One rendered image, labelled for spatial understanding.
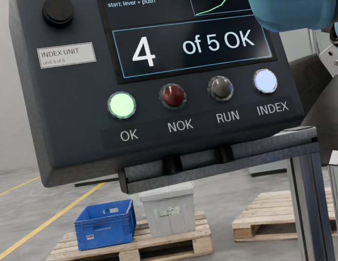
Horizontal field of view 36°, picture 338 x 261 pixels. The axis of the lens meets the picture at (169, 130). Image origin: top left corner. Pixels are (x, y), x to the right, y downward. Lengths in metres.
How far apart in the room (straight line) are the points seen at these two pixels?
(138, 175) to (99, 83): 0.12
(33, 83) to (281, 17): 0.24
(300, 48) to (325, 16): 6.30
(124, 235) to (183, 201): 0.50
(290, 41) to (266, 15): 6.29
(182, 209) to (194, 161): 3.28
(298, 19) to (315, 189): 0.35
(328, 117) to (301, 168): 0.55
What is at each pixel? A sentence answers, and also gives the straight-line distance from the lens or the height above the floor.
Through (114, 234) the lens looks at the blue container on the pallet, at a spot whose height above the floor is 0.22.
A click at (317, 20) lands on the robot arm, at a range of 0.32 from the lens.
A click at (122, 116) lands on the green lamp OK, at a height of 1.11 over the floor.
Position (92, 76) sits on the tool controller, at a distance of 0.48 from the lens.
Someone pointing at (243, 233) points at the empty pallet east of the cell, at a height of 0.06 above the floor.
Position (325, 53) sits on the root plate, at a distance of 1.36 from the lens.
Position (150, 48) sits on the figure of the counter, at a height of 1.17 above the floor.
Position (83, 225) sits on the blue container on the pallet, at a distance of 3.90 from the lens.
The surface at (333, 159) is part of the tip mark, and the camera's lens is 1.12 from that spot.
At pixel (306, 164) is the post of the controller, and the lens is 0.63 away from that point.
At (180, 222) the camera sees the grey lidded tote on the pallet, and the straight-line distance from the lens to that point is 3.87.
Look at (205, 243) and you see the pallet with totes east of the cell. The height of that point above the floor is 0.08.
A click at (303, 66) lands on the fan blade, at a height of 1.14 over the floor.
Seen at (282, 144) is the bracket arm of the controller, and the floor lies 1.04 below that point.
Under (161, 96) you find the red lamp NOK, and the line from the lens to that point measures 0.49.
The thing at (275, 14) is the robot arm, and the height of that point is 1.15.
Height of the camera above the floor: 1.11
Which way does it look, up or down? 3 degrees down
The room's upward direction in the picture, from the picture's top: 10 degrees counter-clockwise
